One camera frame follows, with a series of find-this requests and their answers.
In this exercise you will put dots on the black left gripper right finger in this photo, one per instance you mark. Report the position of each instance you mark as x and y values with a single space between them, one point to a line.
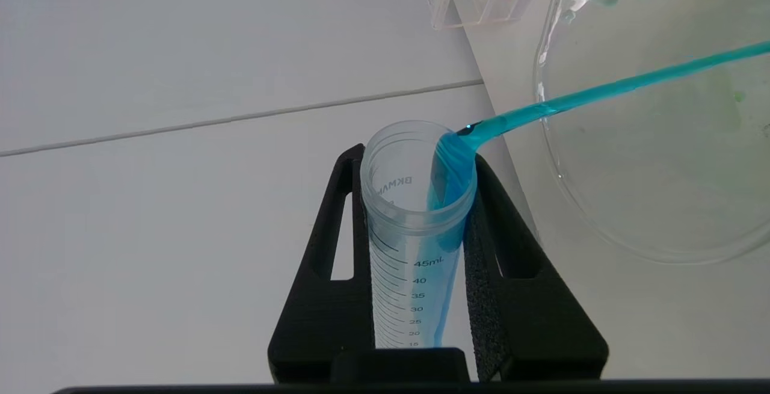
529 322

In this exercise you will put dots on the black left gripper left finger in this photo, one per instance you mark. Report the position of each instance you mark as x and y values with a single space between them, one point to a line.
319 316

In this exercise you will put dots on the clear glass beaker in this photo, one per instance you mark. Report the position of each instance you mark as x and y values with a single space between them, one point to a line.
649 159

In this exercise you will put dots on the test tube with blue pigment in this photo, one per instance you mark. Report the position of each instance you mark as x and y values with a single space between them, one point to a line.
415 273

